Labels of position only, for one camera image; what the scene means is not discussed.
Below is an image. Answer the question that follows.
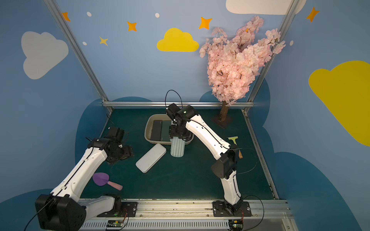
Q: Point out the light teal ribbed pencil case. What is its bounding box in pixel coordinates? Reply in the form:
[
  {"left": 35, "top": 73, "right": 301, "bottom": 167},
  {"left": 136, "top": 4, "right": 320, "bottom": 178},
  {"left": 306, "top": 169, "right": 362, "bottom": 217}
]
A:
[{"left": 171, "top": 137, "right": 186, "bottom": 158}]

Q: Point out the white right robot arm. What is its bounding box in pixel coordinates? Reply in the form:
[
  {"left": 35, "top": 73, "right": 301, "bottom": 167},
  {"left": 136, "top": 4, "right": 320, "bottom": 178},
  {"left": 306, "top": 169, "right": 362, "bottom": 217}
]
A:
[{"left": 166, "top": 103, "right": 243, "bottom": 213}]

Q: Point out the left aluminium frame post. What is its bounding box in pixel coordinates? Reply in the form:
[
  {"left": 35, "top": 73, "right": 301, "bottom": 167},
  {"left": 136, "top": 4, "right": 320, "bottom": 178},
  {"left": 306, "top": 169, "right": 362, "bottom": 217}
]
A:
[{"left": 44, "top": 0, "right": 109, "bottom": 105}]

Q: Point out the left controller board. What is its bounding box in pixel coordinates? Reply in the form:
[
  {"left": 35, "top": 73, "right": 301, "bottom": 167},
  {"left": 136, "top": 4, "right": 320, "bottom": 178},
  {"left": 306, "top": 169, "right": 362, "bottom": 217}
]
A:
[{"left": 105, "top": 220, "right": 124, "bottom": 231}]

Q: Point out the controller board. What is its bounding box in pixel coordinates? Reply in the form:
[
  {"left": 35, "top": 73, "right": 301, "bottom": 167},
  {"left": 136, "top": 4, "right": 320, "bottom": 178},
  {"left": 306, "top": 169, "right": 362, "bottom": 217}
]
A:
[
  {"left": 105, "top": 220, "right": 124, "bottom": 231},
  {"left": 228, "top": 219, "right": 243, "bottom": 231}
]

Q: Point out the right controller board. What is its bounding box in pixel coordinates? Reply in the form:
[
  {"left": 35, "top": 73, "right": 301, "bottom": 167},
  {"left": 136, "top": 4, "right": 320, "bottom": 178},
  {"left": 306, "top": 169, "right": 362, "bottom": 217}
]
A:
[{"left": 228, "top": 219, "right": 243, "bottom": 231}]

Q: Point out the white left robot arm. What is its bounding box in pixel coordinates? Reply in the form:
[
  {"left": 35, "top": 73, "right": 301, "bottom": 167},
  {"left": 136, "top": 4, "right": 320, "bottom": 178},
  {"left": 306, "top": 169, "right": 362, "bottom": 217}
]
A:
[{"left": 35, "top": 127, "right": 134, "bottom": 231}]

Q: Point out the pink cherry blossom tree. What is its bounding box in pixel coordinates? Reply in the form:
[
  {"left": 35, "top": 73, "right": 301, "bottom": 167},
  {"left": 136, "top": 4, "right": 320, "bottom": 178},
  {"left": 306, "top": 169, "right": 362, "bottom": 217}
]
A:
[{"left": 199, "top": 16, "right": 285, "bottom": 128}]

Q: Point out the right aluminium frame post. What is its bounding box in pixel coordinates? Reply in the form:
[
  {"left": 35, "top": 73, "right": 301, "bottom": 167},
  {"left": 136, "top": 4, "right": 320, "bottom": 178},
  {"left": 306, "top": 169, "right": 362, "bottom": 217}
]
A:
[{"left": 243, "top": 0, "right": 301, "bottom": 114}]

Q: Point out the beige storage box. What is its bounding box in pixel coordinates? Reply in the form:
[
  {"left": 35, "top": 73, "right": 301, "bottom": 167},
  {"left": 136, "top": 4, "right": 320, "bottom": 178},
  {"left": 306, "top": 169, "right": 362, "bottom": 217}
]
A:
[{"left": 144, "top": 114, "right": 195, "bottom": 145}]

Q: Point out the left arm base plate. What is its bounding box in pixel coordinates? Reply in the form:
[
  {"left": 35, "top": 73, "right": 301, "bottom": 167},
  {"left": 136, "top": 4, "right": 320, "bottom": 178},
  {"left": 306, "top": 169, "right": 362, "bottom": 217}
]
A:
[{"left": 97, "top": 201, "right": 138, "bottom": 218}]

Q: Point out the green translucent pencil case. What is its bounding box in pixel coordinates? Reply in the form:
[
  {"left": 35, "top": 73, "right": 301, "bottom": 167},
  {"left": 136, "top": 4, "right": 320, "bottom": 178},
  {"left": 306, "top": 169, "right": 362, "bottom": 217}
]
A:
[{"left": 161, "top": 120, "right": 172, "bottom": 142}]

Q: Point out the purple toy shovel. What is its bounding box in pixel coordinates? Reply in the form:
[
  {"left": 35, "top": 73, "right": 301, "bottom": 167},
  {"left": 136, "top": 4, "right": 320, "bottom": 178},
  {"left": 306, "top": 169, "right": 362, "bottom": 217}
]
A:
[{"left": 92, "top": 172, "right": 123, "bottom": 191}]

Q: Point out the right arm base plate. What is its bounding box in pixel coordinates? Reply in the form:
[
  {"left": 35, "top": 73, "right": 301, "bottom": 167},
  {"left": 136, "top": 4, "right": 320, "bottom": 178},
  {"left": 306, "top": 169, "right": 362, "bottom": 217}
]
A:
[{"left": 212, "top": 201, "right": 252, "bottom": 217}]

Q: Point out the aluminium frame post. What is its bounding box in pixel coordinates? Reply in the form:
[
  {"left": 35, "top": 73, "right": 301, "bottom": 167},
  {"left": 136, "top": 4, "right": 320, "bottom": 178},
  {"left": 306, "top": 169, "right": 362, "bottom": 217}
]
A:
[
  {"left": 243, "top": 0, "right": 301, "bottom": 114},
  {"left": 44, "top": 0, "right": 109, "bottom": 105}
]

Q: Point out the aluminium front rail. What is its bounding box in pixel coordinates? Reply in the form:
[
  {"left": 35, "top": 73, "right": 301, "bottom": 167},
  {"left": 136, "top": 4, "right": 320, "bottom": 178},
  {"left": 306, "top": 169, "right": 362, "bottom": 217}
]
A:
[{"left": 78, "top": 199, "right": 298, "bottom": 231}]

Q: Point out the dark grey pencil case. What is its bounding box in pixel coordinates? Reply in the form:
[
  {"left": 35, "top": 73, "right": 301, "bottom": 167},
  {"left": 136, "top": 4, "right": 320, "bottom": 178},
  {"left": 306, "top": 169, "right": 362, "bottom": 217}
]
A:
[{"left": 151, "top": 120, "right": 162, "bottom": 141}]

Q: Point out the white rounded pencil case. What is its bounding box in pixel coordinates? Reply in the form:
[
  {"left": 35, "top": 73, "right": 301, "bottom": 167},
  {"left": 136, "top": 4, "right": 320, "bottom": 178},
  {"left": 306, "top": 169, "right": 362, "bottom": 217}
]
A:
[{"left": 135, "top": 143, "right": 167, "bottom": 173}]

